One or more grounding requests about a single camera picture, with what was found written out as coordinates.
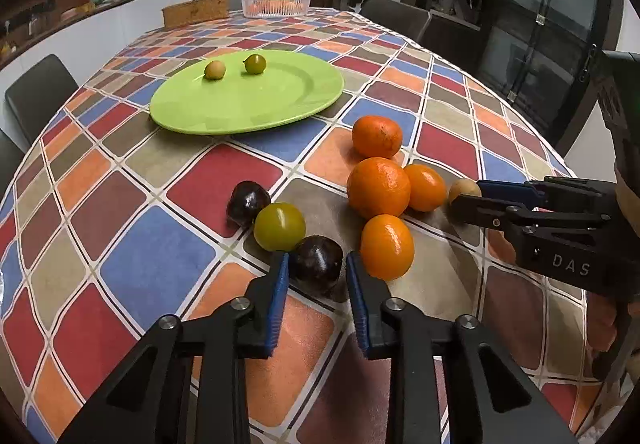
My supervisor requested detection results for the glass sliding door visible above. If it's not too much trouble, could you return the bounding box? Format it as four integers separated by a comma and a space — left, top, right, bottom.
475, 0, 613, 145

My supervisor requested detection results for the brown wicker box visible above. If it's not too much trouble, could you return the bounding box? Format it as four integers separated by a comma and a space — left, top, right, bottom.
161, 0, 231, 29

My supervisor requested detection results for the heap of tangerines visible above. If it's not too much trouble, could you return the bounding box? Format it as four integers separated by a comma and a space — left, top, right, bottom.
248, 0, 301, 14

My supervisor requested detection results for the person's right hand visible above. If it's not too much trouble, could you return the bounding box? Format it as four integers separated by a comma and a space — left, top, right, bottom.
586, 294, 625, 356

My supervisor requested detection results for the dark dining chair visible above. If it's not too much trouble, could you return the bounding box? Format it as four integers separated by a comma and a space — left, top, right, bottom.
5, 54, 80, 149
0, 129, 26, 197
359, 0, 432, 42

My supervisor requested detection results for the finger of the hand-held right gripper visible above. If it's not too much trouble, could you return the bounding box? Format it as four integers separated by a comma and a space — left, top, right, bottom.
451, 194, 609, 231
476, 177, 619, 211

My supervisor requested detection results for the large green plum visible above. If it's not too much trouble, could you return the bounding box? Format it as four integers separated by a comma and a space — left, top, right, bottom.
253, 203, 307, 253

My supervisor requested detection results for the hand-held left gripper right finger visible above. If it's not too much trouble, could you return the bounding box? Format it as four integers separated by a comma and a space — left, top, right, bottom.
346, 251, 581, 444

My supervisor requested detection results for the green plate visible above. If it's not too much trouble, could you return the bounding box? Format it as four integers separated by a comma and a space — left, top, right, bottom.
149, 50, 345, 135

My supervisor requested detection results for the white sideboard counter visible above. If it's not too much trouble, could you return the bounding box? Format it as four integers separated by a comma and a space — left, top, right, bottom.
0, 0, 234, 70

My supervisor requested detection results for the colourful checked tablecloth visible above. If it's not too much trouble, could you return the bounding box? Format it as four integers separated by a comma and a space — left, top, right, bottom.
0, 6, 601, 444

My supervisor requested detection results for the white plastic basket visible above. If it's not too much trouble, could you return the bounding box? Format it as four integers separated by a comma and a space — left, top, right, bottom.
240, 0, 313, 19

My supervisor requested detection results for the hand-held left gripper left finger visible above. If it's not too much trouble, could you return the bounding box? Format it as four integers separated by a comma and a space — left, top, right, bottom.
57, 251, 291, 444

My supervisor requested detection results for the large orange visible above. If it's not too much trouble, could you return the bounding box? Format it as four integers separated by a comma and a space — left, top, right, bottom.
346, 157, 412, 219

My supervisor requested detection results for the dark purple plum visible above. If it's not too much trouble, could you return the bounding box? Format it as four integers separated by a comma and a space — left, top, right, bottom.
227, 181, 272, 227
288, 235, 345, 295

